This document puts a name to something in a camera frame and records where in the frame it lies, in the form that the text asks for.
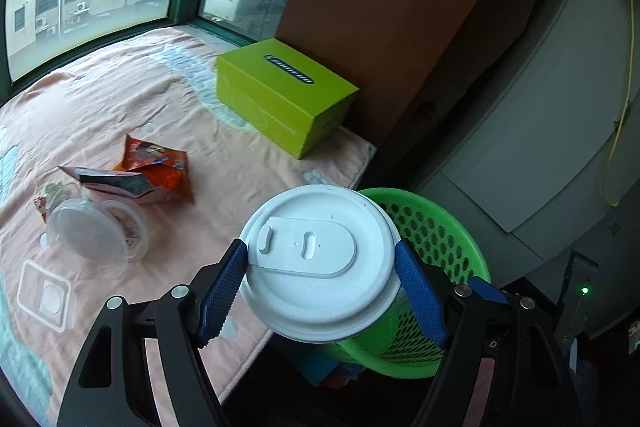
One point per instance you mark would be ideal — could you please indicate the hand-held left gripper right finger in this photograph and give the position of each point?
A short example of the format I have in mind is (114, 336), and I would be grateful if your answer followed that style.
(420, 292)

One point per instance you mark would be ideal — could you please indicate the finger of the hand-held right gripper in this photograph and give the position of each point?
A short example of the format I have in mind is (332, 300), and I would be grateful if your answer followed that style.
(487, 289)

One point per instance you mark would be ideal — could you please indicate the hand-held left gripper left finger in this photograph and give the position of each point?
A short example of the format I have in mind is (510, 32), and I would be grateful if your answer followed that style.
(222, 287)

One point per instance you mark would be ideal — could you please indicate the green plastic mesh basket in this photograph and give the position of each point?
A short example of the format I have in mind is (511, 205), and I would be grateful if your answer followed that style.
(440, 227)

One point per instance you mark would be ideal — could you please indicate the cup with white lid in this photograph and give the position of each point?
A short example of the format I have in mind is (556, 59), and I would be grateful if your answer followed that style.
(320, 267)

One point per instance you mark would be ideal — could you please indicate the orange snack bag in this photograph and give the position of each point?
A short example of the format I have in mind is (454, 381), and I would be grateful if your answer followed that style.
(170, 179)

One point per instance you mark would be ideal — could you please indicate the blue object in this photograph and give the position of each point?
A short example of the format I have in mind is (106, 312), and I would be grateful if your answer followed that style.
(320, 367)

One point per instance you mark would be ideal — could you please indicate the clear plastic lidded cup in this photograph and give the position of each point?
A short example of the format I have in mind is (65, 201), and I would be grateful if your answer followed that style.
(85, 237)

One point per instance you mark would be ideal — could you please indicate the pink silver snack wrapper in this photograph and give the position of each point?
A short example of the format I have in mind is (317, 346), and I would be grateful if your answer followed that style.
(115, 182)

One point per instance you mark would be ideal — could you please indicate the clear plastic square tray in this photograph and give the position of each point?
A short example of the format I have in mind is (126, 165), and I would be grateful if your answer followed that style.
(45, 297)

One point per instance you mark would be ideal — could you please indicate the white grey appliance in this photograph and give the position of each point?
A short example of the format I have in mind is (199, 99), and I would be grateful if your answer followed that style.
(525, 107)

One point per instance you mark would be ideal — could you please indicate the green cardboard box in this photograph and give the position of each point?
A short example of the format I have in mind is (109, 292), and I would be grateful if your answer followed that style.
(280, 107)

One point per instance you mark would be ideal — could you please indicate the small patterned wrapper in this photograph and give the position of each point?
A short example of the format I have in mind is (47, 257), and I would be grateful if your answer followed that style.
(52, 194)

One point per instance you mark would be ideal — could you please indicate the pink printed blanket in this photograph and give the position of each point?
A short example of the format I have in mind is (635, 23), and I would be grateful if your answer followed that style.
(150, 82)

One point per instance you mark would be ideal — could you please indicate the brown wooden cabinet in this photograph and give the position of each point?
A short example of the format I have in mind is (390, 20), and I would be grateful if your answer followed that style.
(400, 7)

